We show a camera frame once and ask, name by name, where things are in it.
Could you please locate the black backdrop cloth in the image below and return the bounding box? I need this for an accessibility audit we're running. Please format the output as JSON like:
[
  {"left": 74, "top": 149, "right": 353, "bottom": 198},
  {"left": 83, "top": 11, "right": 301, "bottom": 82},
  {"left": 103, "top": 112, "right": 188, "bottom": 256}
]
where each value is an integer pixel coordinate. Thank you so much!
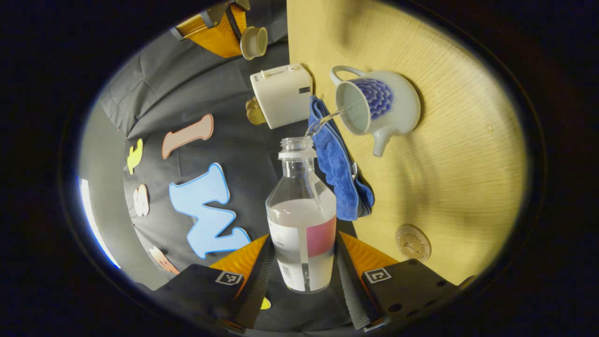
[{"left": 96, "top": 0, "right": 361, "bottom": 333}]

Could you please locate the blue folded towel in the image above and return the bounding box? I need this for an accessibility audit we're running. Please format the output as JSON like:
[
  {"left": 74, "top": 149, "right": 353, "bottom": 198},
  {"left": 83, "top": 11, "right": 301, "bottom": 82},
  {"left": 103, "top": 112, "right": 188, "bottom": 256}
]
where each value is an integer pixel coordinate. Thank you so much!
[{"left": 307, "top": 96, "right": 375, "bottom": 221}]

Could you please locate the round brown coaster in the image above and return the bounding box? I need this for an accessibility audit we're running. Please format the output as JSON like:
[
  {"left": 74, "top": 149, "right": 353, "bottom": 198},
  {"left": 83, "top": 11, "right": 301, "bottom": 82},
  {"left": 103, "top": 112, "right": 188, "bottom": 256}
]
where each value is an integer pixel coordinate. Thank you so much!
[{"left": 394, "top": 223, "right": 432, "bottom": 262}]

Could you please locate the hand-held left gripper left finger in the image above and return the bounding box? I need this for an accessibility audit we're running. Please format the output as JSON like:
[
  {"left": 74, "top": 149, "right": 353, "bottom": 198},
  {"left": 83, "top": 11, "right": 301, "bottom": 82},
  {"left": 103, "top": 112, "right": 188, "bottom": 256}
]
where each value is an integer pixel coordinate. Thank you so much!
[{"left": 140, "top": 234, "right": 277, "bottom": 330}]

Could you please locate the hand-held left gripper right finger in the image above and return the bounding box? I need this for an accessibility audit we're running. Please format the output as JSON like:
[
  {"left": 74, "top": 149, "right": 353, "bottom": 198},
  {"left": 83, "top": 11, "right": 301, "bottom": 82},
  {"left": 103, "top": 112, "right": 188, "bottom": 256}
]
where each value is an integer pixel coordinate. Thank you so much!
[{"left": 335, "top": 231, "right": 463, "bottom": 333}]

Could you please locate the clear plastic water bottle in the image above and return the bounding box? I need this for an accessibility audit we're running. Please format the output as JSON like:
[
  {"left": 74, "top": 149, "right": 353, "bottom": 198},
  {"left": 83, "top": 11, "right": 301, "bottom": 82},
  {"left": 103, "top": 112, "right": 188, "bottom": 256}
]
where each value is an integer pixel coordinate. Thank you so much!
[{"left": 265, "top": 136, "right": 337, "bottom": 294}]

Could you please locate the white toaster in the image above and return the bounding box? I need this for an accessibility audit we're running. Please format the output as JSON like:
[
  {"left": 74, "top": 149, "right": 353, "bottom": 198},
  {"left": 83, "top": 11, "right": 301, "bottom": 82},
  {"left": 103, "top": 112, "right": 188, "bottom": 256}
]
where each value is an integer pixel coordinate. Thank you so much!
[{"left": 250, "top": 63, "right": 313, "bottom": 130}]

